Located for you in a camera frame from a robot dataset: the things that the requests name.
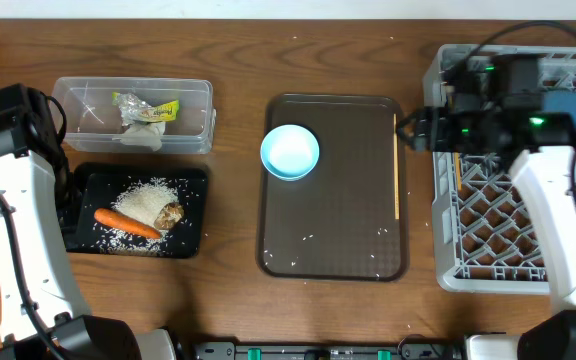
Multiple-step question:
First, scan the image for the orange carrot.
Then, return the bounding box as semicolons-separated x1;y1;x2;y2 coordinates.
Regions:
94;208;161;239

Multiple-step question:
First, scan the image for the white rice pile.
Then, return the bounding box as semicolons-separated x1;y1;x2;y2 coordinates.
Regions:
80;176;202;258

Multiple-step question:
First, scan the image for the wooden chopstick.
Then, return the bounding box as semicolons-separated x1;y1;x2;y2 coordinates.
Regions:
454;153;462;192
393;114;400;220

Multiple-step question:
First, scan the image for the white napkin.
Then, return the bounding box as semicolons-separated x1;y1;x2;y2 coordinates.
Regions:
117;122;166;151

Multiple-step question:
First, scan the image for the yellow green snack wrapper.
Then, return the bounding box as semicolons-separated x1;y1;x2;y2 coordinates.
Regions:
112;92;180;125

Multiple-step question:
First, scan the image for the brown food scrap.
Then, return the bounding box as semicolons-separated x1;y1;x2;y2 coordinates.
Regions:
153;202;185;230

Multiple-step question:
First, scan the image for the light blue plastic bowl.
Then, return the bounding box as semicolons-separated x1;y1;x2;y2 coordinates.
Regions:
260;124;320;181

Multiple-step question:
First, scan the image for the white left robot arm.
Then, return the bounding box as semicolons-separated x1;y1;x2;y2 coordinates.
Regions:
0;130;177;359

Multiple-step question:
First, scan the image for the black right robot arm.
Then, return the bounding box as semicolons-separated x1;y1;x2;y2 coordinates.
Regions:
396;107;576;360

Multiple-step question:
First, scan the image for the black food waste tray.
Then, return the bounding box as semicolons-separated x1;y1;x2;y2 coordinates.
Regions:
64;163;208;259

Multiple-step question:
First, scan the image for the grey dishwasher rack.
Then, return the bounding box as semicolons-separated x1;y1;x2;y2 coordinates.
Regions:
423;44;576;295

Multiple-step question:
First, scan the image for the clear plastic bin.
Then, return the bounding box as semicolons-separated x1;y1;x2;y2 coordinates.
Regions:
51;77;216;154

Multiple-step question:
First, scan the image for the dark brown serving tray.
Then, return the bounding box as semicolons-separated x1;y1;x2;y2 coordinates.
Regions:
256;94;409;282

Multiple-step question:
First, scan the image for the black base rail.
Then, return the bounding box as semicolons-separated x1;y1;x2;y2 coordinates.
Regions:
190;338;467;360

